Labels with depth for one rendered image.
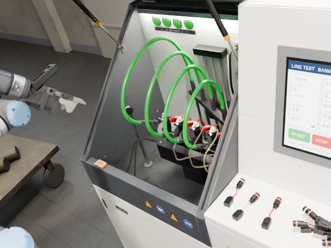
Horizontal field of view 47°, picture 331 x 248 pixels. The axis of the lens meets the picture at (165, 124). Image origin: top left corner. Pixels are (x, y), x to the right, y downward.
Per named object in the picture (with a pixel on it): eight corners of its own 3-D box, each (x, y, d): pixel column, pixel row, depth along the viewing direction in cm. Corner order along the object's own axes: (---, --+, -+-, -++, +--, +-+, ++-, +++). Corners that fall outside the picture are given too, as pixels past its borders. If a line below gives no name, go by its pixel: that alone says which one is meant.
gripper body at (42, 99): (49, 110, 138) (16, 101, 132) (57, 88, 138) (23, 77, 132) (56, 114, 132) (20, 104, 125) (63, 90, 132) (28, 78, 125)
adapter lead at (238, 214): (237, 222, 122) (236, 217, 121) (232, 218, 123) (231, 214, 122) (260, 197, 127) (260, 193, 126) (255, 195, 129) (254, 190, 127)
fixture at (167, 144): (164, 169, 172) (155, 143, 164) (178, 155, 178) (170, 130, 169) (228, 196, 151) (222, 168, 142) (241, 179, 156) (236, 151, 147)
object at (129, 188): (97, 186, 180) (84, 161, 171) (104, 180, 183) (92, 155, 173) (203, 243, 141) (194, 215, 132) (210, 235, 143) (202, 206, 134)
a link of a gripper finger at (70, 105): (82, 116, 137) (55, 108, 134) (86, 100, 137) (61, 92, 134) (82, 116, 134) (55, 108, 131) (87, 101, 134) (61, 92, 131)
